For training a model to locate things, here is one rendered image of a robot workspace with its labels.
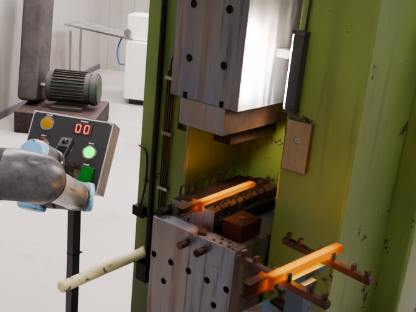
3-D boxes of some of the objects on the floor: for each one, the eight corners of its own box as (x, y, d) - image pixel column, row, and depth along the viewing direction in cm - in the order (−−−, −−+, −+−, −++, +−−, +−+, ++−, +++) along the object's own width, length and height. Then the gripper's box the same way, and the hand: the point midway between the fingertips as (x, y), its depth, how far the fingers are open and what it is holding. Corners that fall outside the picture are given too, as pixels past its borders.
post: (69, 376, 271) (75, 147, 238) (63, 372, 273) (69, 144, 240) (76, 372, 274) (83, 145, 241) (70, 368, 276) (77, 143, 243)
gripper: (36, 175, 202) (62, 187, 223) (61, 180, 200) (85, 191, 221) (43, 151, 204) (68, 164, 224) (68, 155, 202) (90, 168, 223)
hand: (77, 169), depth 222 cm, fingers closed
